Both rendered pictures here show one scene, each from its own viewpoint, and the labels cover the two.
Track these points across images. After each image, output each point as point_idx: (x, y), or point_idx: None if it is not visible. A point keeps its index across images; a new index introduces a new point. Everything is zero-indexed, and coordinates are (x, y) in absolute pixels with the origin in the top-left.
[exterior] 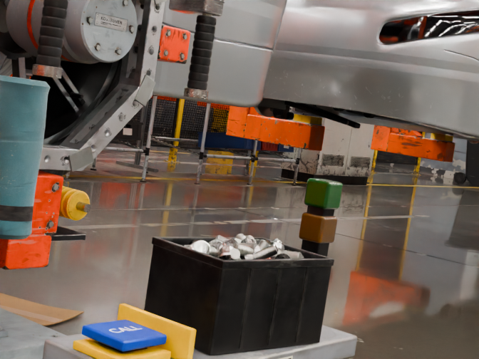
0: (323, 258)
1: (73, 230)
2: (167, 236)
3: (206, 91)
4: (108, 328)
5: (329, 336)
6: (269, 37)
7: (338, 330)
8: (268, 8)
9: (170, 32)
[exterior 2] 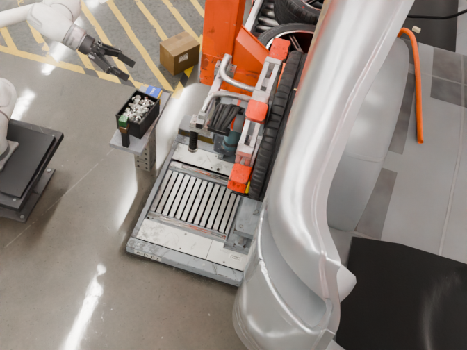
0: (117, 112)
1: (238, 193)
2: (157, 101)
3: (187, 146)
4: (156, 89)
5: (116, 137)
6: (236, 300)
7: (115, 144)
8: (240, 282)
9: (232, 167)
